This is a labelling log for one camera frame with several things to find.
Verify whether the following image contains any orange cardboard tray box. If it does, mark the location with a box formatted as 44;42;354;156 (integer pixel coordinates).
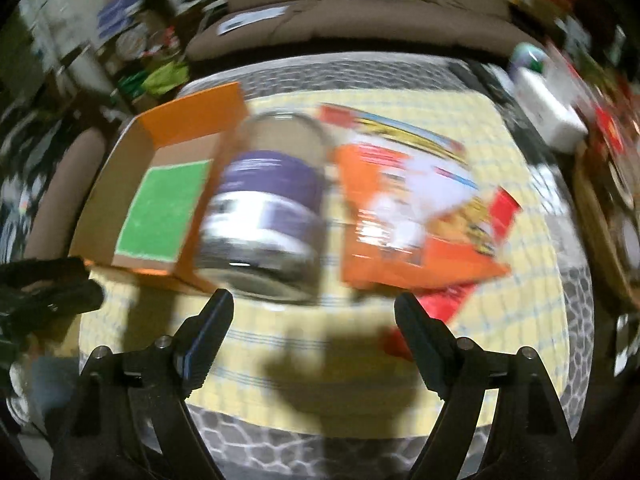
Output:
70;82;248;294

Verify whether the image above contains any purple label clear jar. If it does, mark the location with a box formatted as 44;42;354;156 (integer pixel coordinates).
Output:
194;110;332;304

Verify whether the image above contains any orange chef snack bag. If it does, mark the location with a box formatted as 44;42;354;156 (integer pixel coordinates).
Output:
319;104;510;290

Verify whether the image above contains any red snack stick wrapper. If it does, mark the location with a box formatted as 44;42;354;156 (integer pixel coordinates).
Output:
382;188;522;362

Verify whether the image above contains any green sponge sheet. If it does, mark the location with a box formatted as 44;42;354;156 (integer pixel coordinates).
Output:
115;160;210;263

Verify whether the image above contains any yellow checkered cloth mat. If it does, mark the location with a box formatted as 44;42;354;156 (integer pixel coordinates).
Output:
70;84;570;439

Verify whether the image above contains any yellow green cloth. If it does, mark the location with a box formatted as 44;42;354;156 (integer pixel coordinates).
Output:
142;62;190;98

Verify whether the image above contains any white box on table edge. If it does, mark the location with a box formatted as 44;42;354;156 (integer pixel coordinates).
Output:
514;67;587;155

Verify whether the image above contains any white paper on sofa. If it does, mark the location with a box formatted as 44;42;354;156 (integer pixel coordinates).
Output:
217;6;288;36

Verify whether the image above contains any brown sofa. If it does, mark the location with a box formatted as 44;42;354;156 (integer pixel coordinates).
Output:
186;0;533;64

